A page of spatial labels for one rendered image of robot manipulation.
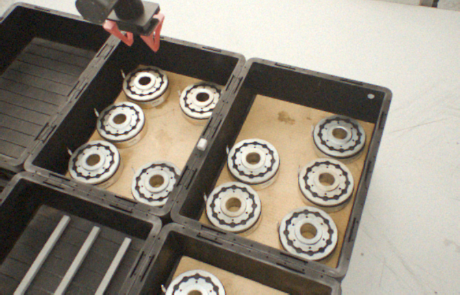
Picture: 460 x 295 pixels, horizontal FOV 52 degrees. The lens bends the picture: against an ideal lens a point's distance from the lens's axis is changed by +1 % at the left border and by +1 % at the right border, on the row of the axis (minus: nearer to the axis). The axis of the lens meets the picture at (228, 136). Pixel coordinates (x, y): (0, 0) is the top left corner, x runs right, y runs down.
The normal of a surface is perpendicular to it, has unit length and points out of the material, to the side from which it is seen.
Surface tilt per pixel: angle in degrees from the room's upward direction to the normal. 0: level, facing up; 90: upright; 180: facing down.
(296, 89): 90
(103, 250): 0
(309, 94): 90
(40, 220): 0
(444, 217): 0
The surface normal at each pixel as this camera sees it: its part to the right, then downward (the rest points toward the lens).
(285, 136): -0.07, -0.58
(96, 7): -0.33, 0.80
